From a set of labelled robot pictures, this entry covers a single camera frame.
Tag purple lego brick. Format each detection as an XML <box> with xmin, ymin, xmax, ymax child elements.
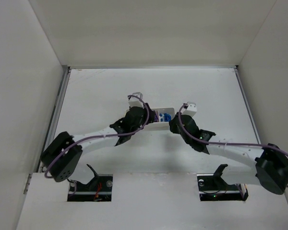
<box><xmin>154</xmin><ymin>112</ymin><xmax>159</xmax><ymax>122</ymax></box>

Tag blue arch lego piece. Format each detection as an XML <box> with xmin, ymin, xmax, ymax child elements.
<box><xmin>159</xmin><ymin>113</ymin><xmax>172</xmax><ymax>122</ymax></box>

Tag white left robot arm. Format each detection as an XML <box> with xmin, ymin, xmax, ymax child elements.
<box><xmin>41</xmin><ymin>103</ymin><xmax>154</xmax><ymax>183</ymax></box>

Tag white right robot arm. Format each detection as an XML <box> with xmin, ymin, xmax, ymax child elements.
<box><xmin>169</xmin><ymin>115</ymin><xmax>288</xmax><ymax>195</ymax></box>

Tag white three-compartment tray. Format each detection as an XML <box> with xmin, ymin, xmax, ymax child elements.
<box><xmin>126</xmin><ymin>107</ymin><xmax>176</xmax><ymax>132</ymax></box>

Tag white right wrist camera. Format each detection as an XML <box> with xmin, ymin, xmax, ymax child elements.
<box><xmin>182</xmin><ymin>102</ymin><xmax>197</xmax><ymax>117</ymax></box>

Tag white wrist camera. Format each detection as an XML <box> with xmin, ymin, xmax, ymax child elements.
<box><xmin>128</xmin><ymin>92</ymin><xmax>144</xmax><ymax>109</ymax></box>
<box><xmin>182</xmin><ymin>102</ymin><xmax>197</xmax><ymax>117</ymax></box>

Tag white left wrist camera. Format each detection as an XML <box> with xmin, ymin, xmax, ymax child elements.
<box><xmin>128</xmin><ymin>92</ymin><xmax>144</xmax><ymax>109</ymax></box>

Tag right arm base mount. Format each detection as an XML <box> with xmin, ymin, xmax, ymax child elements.
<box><xmin>197</xmin><ymin>164</ymin><xmax>249</xmax><ymax>202</ymax></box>

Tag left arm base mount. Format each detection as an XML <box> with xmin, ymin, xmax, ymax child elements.
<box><xmin>67</xmin><ymin>164</ymin><xmax>113</xmax><ymax>202</ymax></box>

